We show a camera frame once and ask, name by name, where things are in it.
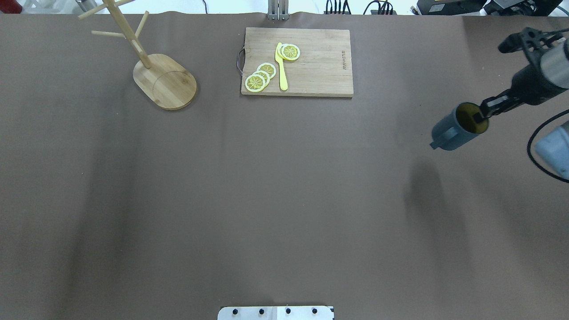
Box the lemon slice middle of three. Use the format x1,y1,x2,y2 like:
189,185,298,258
253,70,271,84

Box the aluminium frame post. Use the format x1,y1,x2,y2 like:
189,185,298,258
268,0,289,21

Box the blue mug with yellow inside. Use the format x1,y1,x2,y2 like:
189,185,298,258
429,103,489,151

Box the wooden mug rack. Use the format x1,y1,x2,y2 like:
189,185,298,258
78,0,198,111

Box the lemon slice lowest of three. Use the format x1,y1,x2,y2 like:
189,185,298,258
244,74,266,93

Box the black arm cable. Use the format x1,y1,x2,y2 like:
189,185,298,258
527,109,569,182

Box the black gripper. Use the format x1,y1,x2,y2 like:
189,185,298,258
472,65,568,124

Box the lemon slice under tip slice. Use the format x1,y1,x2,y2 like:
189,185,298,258
276,43,284,60

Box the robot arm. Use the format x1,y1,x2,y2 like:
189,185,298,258
473,27,569,183

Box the wooden cutting board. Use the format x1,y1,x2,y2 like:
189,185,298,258
240,27,354,99

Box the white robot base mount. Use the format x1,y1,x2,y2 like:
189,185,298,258
217,305,335,320

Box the lemon slice near knife tip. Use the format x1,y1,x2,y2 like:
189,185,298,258
279,43,301,61

